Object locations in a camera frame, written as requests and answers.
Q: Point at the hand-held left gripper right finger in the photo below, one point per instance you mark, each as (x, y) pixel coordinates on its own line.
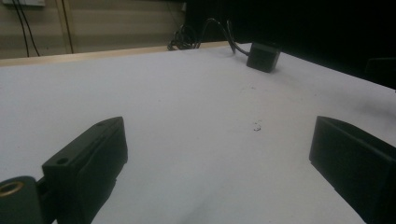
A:
(355, 161)

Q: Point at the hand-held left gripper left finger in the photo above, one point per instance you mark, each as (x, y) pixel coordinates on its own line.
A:
(90, 161)

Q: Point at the small black box device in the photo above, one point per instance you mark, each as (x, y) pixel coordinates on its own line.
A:
(263, 58)

